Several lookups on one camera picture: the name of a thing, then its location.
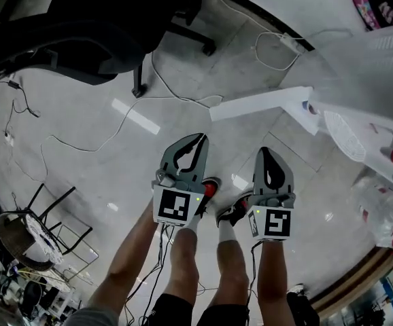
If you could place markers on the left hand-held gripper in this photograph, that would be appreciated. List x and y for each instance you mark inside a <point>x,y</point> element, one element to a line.
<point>172,205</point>

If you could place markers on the person's left red black shoe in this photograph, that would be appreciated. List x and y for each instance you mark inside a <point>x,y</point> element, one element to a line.
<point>211,189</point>

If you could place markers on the person's left leg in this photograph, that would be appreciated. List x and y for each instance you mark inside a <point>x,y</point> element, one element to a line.
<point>183,263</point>

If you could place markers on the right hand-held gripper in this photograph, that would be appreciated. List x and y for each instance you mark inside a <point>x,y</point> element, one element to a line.
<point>278,224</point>

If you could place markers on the clear bag of empty bottles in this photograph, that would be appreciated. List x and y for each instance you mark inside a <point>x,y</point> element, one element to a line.
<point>380,209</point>

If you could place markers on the person's right white sock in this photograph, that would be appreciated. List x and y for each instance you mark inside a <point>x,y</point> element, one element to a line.
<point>226,233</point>

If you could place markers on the brown wooden step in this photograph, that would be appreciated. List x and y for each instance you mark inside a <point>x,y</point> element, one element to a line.
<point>353,277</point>

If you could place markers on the white slotted drip tray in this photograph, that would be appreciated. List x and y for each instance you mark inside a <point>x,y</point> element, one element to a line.
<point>346,138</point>

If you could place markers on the person's leg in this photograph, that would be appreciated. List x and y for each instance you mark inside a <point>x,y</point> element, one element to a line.
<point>232,273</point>
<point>183,263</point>

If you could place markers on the person's left white sock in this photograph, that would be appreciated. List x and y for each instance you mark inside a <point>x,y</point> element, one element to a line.
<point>193,224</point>

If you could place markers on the person's red black shoe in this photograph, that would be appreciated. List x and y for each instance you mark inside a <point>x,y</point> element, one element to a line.
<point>211,189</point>
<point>234,211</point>

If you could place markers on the black mesh office chair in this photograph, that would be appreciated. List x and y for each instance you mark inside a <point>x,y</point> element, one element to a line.
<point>81,46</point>

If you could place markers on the person's white sock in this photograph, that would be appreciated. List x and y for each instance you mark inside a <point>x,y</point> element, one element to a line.
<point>226,233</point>
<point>193,224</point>

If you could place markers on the person's grey shirt sleeve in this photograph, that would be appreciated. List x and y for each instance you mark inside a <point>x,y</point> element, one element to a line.
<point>91,318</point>

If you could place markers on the person's right leg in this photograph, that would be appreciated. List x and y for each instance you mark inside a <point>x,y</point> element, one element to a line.
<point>232,273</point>

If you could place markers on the black metal stool frame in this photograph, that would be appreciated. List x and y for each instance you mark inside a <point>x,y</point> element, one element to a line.
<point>60,197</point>

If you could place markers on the person's right red black shoe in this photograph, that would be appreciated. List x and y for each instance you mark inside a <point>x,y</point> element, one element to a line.
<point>234,211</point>

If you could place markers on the person's right forearm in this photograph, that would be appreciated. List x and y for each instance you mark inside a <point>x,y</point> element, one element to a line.
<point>273,277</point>

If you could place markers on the person's left forearm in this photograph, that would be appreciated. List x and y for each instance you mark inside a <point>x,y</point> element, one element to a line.
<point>128,267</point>

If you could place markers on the person's black shorts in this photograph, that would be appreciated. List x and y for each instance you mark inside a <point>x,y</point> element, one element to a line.
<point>172,312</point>

